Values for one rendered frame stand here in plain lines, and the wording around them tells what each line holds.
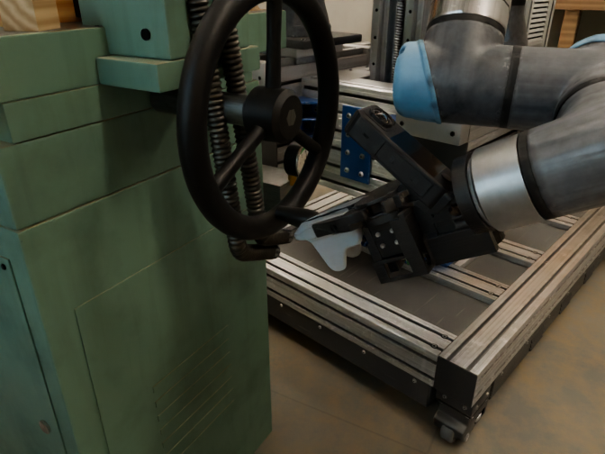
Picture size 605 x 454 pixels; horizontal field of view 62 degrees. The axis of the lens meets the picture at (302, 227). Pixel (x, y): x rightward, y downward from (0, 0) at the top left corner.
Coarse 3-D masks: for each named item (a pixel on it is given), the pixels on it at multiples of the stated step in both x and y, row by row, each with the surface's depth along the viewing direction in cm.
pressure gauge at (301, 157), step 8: (296, 144) 87; (288, 152) 87; (296, 152) 86; (304, 152) 88; (288, 160) 87; (296, 160) 86; (288, 168) 87; (296, 168) 86; (288, 176) 91; (296, 176) 88
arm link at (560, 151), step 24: (576, 96) 40; (600, 96) 38; (576, 120) 37; (600, 120) 35; (528, 144) 39; (552, 144) 37; (576, 144) 36; (600, 144) 35; (528, 168) 38; (552, 168) 37; (576, 168) 36; (600, 168) 35; (552, 192) 38; (576, 192) 37; (600, 192) 36; (552, 216) 40
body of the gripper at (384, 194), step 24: (456, 168) 42; (384, 192) 48; (408, 192) 46; (456, 192) 42; (384, 216) 46; (408, 216) 46; (432, 216) 46; (456, 216) 45; (480, 216) 42; (384, 240) 48; (408, 240) 46; (432, 240) 46; (456, 240) 45; (480, 240) 44; (408, 264) 48; (432, 264) 47
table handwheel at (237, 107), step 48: (240, 0) 46; (288, 0) 53; (192, 48) 44; (192, 96) 44; (240, 96) 57; (288, 96) 54; (336, 96) 66; (192, 144) 45; (240, 144) 53; (192, 192) 48; (288, 192) 66
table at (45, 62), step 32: (0, 32) 49; (32, 32) 49; (64, 32) 52; (96, 32) 55; (256, 32) 79; (0, 64) 47; (32, 64) 50; (64, 64) 53; (96, 64) 56; (128, 64) 53; (160, 64) 52; (256, 64) 65; (0, 96) 48; (32, 96) 51
